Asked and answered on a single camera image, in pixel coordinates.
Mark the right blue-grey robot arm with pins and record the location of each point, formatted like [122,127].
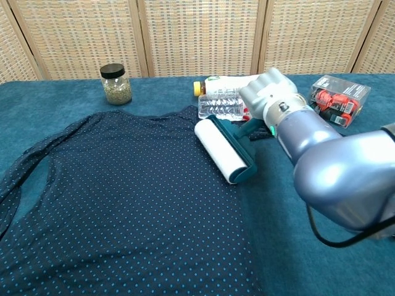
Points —
[333,166]

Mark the woven bamboo folding screen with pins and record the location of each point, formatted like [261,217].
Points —
[197,34]

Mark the clear plastic water bottle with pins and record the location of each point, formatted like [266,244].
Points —
[220,106]

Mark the clear box with red items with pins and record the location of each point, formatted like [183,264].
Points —
[339,101]

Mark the navy polka-dot long-sleeve shirt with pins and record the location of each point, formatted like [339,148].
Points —
[123,200]

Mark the white drink bottle yellow cap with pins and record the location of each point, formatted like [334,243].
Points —
[222,83]

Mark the right black-fingered robot hand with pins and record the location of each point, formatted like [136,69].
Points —
[268,87]

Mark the blue carpet table cover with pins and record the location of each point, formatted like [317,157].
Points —
[293,246]

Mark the glass jar with black lid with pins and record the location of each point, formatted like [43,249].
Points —
[116,86]

